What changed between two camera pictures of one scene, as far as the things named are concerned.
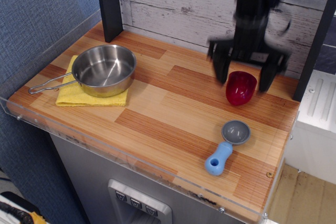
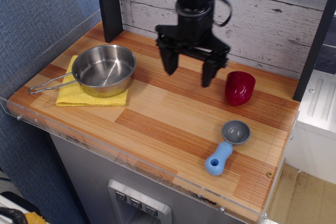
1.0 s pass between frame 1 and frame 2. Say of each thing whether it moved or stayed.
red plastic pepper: stayed
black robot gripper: moved
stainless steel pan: stayed
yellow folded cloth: stayed
